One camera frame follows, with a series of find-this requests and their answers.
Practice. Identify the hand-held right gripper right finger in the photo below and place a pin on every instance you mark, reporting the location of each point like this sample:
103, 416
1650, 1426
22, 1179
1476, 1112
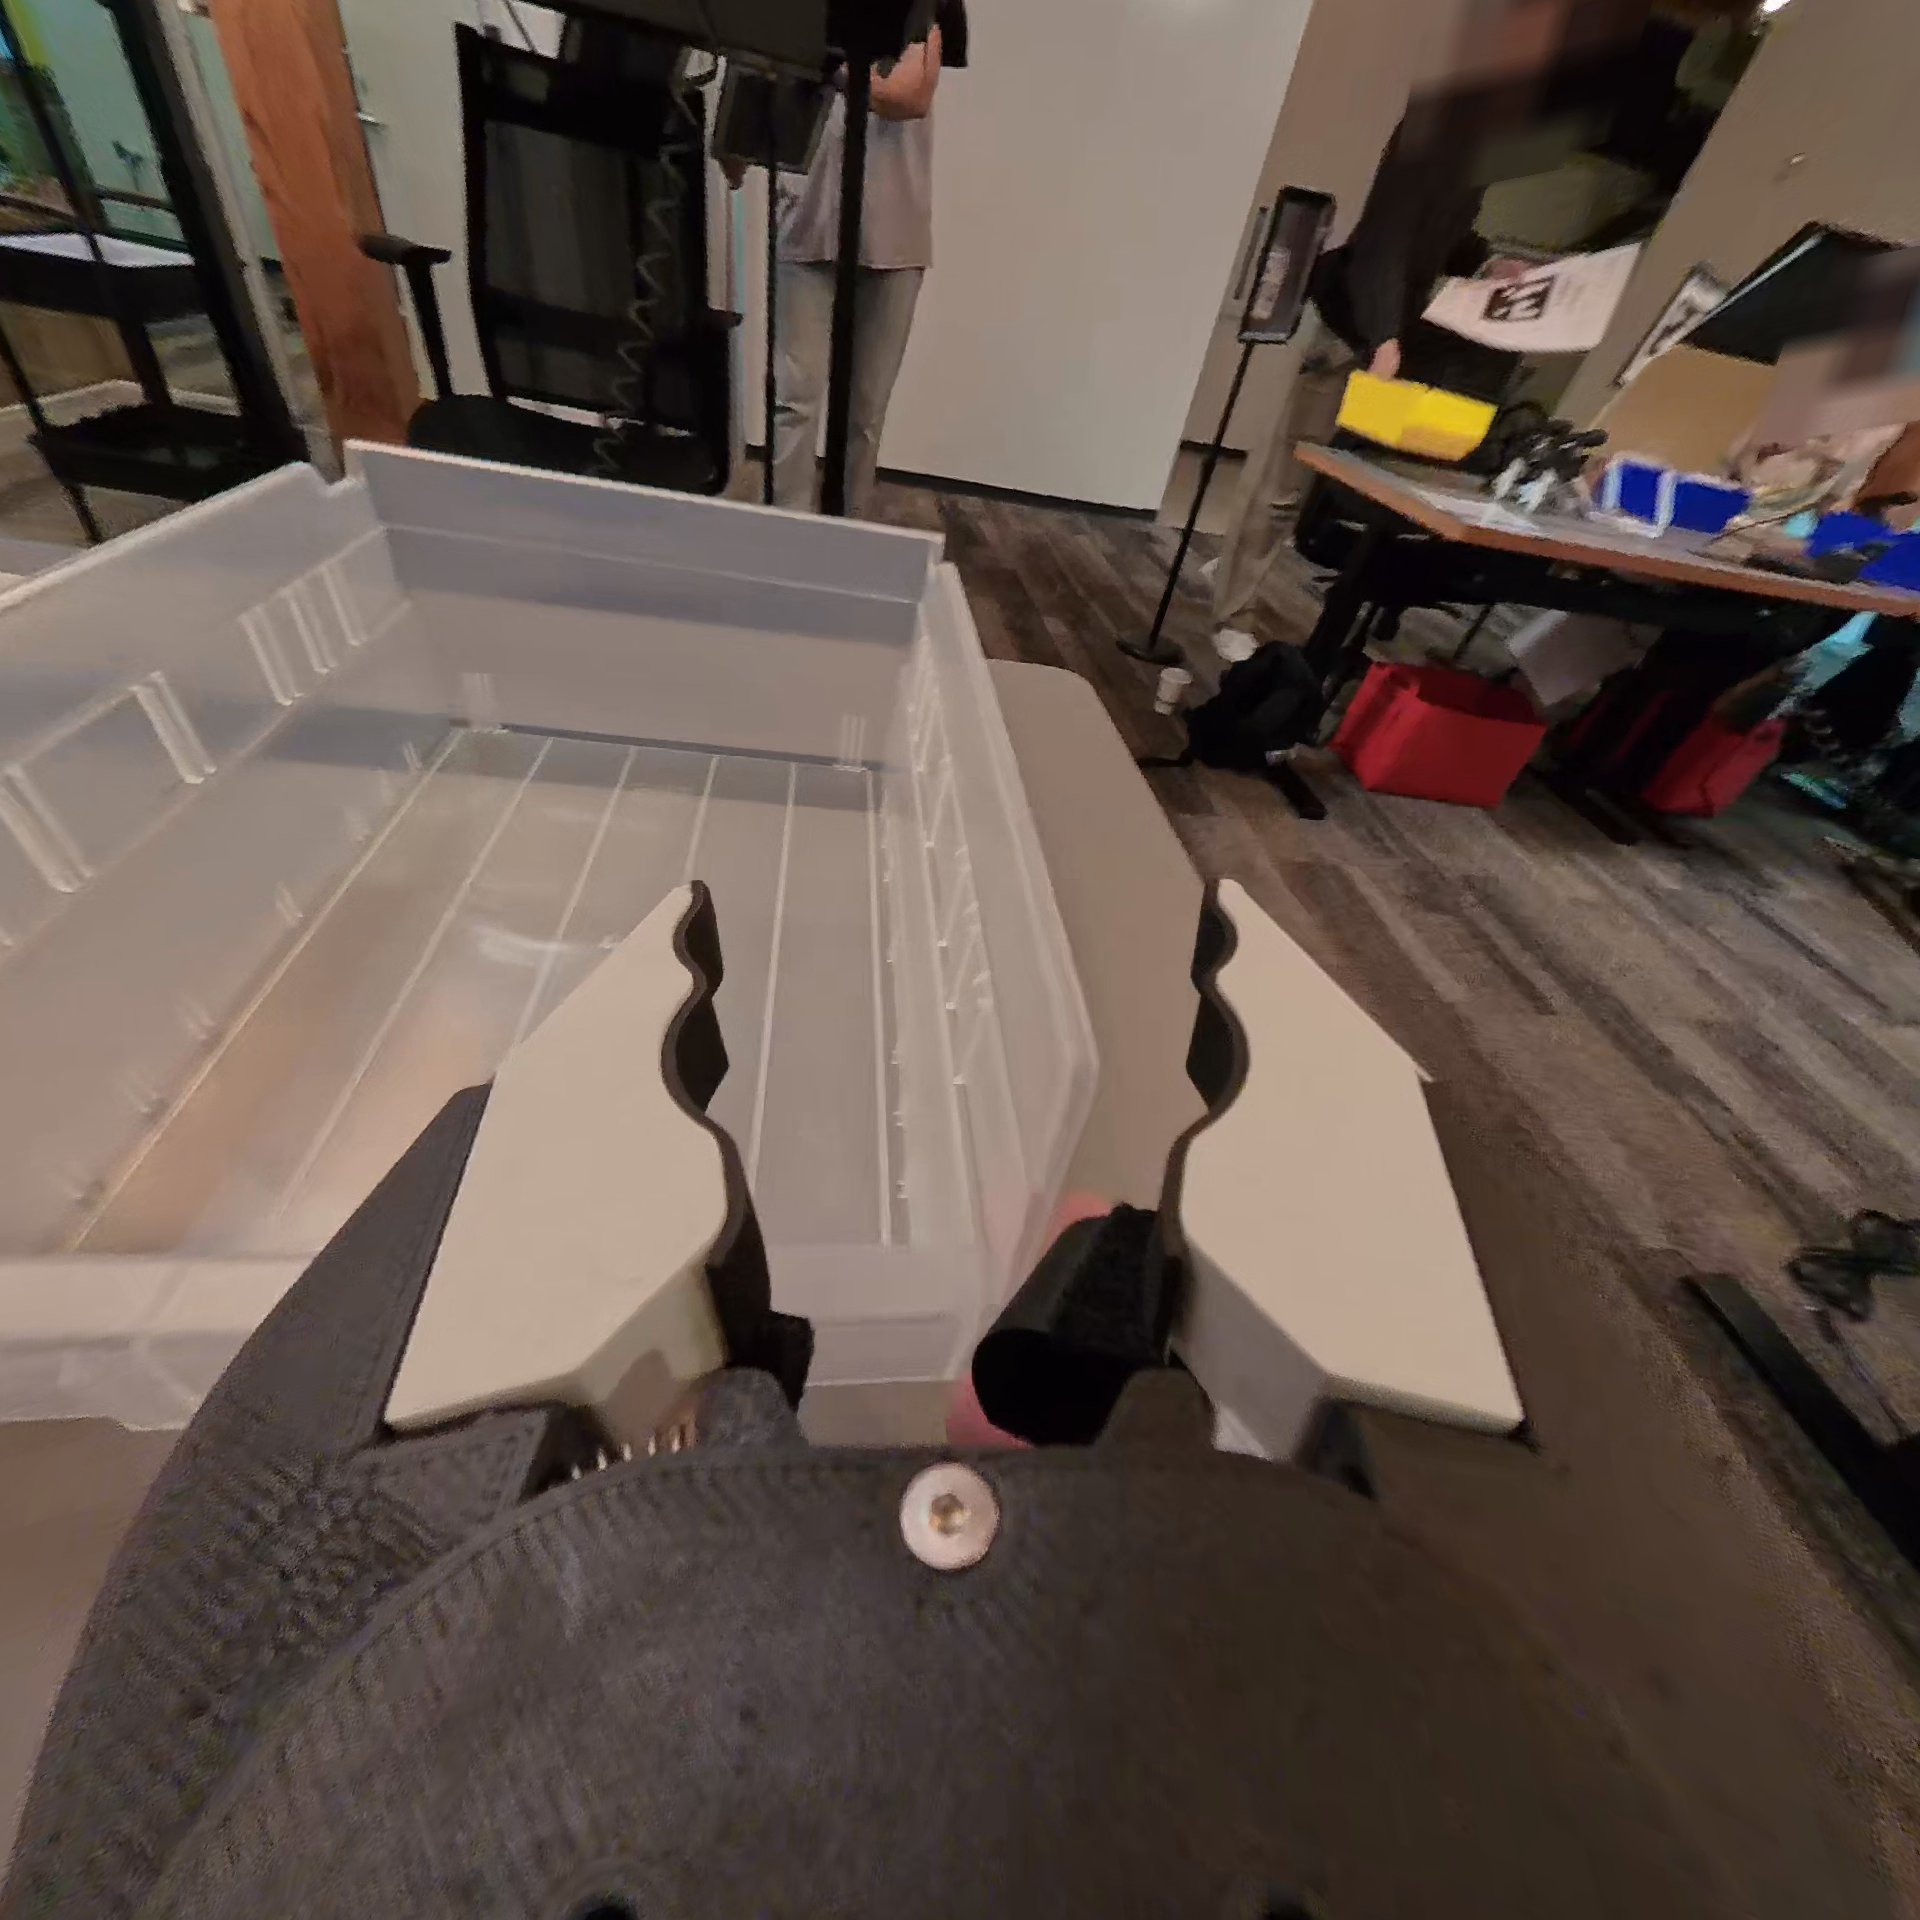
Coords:
1336, 1200

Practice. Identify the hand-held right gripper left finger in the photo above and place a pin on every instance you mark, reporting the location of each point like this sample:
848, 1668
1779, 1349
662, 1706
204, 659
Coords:
587, 1200

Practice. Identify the clear plastic container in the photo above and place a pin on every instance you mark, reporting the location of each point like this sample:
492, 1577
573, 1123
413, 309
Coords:
452, 901

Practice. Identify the brown open cardboard carton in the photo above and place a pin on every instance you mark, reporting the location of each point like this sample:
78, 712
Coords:
1682, 405

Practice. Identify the person's right hand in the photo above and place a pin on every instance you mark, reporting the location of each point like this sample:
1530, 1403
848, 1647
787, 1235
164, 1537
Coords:
983, 1421

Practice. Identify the red storage bin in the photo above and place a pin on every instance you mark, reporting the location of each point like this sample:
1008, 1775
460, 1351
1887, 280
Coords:
1434, 744
1711, 768

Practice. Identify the black floor bar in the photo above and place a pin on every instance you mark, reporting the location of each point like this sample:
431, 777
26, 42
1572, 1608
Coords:
1787, 1349

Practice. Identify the black bag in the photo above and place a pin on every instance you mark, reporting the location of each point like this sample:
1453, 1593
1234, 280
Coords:
1253, 705

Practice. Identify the wooden top work desk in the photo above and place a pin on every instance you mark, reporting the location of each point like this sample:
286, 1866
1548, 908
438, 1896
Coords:
1440, 495

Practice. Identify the blue plastic bin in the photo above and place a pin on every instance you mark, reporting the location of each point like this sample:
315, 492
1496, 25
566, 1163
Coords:
1868, 551
1664, 495

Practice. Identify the yellow plastic bin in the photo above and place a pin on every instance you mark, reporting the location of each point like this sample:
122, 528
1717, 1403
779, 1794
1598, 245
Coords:
1411, 412

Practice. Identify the white printed paper sheet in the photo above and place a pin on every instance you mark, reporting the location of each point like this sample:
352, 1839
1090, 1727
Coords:
1575, 292

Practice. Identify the black pole stand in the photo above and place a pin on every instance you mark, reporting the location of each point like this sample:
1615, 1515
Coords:
854, 299

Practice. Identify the black tablet floor stand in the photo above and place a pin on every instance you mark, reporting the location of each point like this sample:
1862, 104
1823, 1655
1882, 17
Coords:
1290, 253

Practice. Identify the black office chair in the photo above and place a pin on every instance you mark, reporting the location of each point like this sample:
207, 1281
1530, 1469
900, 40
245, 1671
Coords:
570, 224

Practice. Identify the wooden door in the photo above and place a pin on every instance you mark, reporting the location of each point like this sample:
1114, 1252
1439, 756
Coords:
301, 224

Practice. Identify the black shelf rack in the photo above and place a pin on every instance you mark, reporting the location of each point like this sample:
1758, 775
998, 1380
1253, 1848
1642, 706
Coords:
91, 271

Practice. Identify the framed wall picture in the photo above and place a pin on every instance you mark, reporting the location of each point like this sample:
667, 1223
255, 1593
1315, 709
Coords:
1669, 323

